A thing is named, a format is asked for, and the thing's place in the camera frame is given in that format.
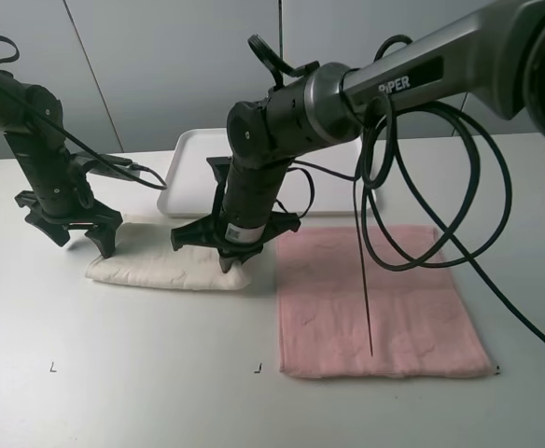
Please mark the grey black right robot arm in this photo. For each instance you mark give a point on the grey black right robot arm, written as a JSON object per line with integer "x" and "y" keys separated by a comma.
{"x": 496, "y": 53}

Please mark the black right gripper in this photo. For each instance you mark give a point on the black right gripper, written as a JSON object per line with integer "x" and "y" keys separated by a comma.
{"x": 242, "y": 219}

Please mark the pink towel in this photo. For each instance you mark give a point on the pink towel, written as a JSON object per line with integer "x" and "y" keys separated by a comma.
{"x": 343, "y": 315}

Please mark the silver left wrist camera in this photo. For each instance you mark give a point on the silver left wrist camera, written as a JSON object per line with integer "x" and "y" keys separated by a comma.
{"x": 116, "y": 167}

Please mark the white towel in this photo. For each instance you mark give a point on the white towel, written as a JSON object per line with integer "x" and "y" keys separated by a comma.
{"x": 144, "y": 257}

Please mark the black cable tie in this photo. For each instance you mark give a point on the black cable tie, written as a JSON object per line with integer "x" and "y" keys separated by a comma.
{"x": 365, "y": 242}

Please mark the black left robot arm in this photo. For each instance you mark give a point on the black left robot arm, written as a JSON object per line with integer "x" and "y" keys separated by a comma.
{"x": 30, "y": 120}

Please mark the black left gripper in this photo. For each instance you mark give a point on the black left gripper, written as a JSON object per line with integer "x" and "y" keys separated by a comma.
{"x": 55, "y": 206}

